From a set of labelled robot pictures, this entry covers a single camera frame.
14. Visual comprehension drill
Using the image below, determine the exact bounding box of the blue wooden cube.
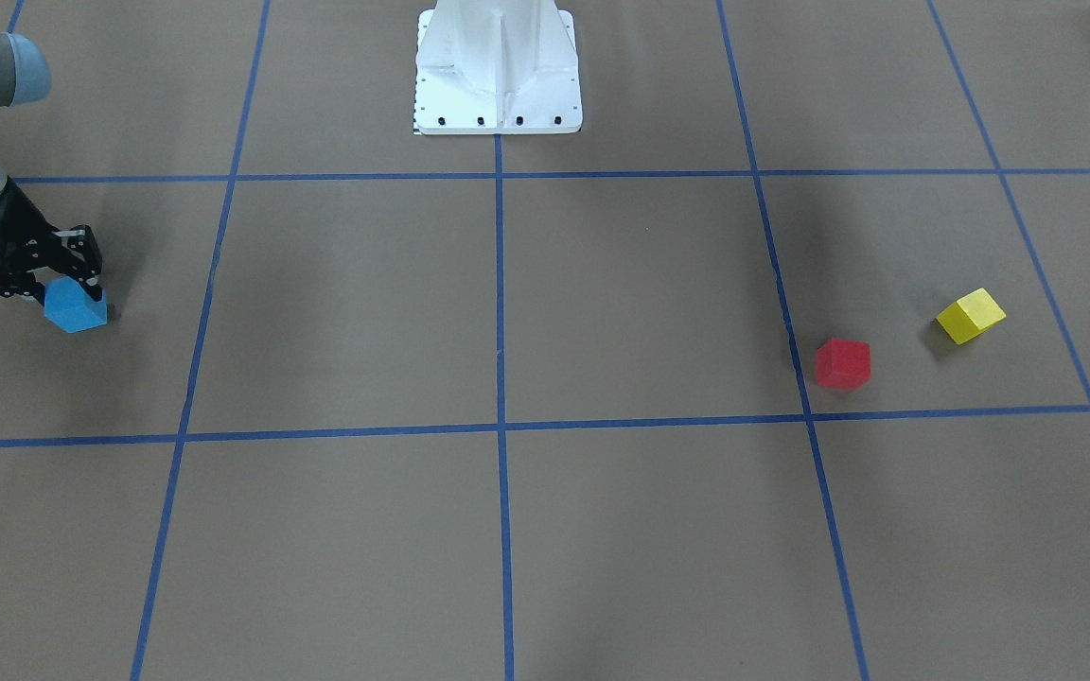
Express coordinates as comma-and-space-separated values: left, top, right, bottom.
43, 277, 110, 335

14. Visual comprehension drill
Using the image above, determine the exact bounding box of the red wooden cube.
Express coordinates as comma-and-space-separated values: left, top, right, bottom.
815, 338, 872, 392

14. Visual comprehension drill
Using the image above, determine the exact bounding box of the yellow wooden cube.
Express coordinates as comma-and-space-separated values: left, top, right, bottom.
935, 288, 1007, 346

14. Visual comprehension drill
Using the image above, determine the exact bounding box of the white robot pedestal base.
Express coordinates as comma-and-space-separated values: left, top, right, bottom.
413, 1, 584, 135

